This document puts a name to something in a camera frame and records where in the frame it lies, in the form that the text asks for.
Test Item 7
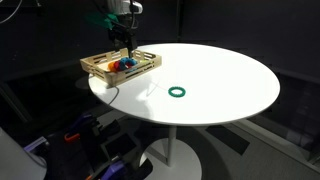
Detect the wooden slatted tray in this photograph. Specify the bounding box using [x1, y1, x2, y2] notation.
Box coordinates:
[79, 47, 163, 88]

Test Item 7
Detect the red ribbed ring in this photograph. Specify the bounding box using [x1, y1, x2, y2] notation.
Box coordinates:
[113, 60, 124, 73]

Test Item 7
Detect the green ribbed ring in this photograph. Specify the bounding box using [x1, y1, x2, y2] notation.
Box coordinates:
[167, 85, 187, 99]

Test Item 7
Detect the white table pedestal base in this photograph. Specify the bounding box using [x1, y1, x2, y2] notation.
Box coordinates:
[139, 125, 203, 180]

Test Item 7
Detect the white rounded object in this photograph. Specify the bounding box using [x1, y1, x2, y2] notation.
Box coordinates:
[0, 127, 48, 180]

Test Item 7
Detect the purple clamp with orange tip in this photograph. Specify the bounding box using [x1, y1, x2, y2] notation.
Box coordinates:
[63, 112, 101, 144]

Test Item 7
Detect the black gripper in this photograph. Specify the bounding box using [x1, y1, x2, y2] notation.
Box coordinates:
[107, 25, 140, 58]

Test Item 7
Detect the purple and black clamp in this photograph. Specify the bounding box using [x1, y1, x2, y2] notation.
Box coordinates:
[84, 152, 154, 180]

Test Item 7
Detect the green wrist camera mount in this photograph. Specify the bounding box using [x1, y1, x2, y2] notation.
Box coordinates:
[84, 12, 120, 30]

